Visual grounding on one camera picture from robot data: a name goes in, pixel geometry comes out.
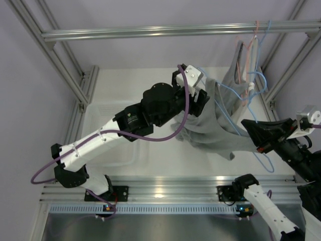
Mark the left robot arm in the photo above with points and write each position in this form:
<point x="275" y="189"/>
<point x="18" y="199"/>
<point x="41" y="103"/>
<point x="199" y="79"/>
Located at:
<point x="159" y="104"/>

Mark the aluminium hanging rail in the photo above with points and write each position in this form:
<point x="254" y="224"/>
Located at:
<point x="288" y="26"/>

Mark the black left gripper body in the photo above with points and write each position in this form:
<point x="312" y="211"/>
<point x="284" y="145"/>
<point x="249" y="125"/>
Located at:
<point x="179" y="99"/>

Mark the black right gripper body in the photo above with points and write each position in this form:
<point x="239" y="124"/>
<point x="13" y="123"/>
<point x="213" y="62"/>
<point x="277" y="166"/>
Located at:
<point x="296" y="154"/>

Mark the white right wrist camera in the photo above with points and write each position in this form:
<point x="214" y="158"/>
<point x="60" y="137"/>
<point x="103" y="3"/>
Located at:
<point x="305" y="122"/>

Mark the white tank top on hanger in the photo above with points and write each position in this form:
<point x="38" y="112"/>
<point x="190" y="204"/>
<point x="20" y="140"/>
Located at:
<point x="238" y="109"/>

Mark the slotted grey cable duct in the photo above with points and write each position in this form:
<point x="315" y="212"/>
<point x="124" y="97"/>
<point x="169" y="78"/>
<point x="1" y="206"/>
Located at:
<point x="124" y="208"/>

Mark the white plastic basket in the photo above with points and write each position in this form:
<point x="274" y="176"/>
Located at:
<point x="97" y="115"/>

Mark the grey tank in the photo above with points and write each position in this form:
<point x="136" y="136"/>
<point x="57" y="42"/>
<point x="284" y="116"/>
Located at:
<point x="217" y="135"/>
<point x="233" y="86"/>

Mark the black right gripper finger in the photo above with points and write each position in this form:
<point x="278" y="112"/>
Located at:
<point x="280" y="128"/>
<point x="261" y="137"/>

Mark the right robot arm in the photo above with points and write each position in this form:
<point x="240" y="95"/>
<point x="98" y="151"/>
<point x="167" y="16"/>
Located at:
<point x="282" y="227"/>

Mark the grey clothes pile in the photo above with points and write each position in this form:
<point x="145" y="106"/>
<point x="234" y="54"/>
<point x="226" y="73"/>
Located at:
<point x="190" y="132"/>

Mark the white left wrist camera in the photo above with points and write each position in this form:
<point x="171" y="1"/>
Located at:
<point x="193" y="76"/>

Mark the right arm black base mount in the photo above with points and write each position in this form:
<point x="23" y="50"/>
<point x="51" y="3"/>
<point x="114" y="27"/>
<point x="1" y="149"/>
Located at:
<point x="226" y="193"/>

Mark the aluminium frame struts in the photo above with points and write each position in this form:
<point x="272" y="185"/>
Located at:
<point x="59" y="54"/>
<point x="286" y="52"/>

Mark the aluminium frame left struts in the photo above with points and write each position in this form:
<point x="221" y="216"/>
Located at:
<point x="59" y="54"/>

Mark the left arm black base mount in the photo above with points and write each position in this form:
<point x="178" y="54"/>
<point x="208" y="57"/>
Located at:
<point x="119" y="194"/>

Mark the pink wire hanger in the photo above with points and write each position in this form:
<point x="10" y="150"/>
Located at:
<point x="247" y="47"/>

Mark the grey tank top on hanger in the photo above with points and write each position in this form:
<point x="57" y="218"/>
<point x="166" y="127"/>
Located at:
<point x="233" y="86"/>

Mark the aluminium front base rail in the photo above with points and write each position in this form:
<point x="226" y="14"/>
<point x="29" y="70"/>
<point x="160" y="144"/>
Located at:
<point x="176" y="189"/>

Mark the aluminium frame right struts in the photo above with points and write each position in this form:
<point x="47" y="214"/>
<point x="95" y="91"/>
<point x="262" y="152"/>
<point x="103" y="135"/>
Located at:
<point x="286" y="52"/>

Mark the blue wire hanger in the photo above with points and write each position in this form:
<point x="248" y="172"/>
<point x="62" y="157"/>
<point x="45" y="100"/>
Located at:
<point x="240" y="100"/>
<point x="259" y="45"/>

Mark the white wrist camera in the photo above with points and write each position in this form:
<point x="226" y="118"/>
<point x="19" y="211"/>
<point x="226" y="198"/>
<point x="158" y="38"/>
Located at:
<point x="305" y="122"/>
<point x="193" y="76"/>

